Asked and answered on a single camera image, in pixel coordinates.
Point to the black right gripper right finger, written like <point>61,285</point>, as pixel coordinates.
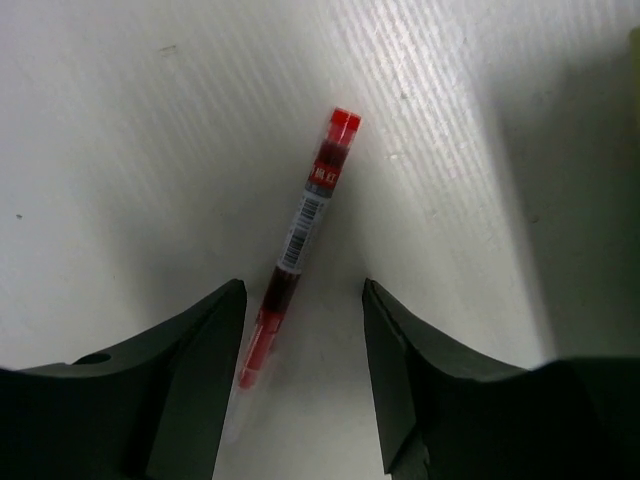
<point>446,411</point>

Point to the red ink clear pen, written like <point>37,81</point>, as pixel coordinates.
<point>319,188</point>

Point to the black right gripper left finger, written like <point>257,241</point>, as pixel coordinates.
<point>150,407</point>

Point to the green metal tool chest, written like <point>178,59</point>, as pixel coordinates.
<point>634,41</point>

